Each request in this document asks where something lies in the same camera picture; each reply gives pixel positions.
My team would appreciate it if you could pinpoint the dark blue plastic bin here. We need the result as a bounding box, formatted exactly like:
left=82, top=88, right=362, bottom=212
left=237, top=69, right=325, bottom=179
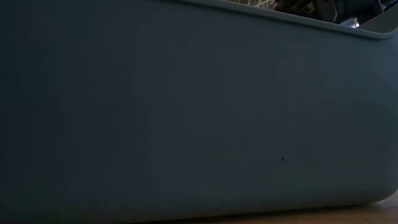
left=0, top=0, right=398, bottom=224

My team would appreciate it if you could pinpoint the wooden lattice structure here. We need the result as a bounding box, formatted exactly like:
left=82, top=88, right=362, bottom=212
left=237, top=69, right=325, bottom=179
left=236, top=0, right=279, bottom=10

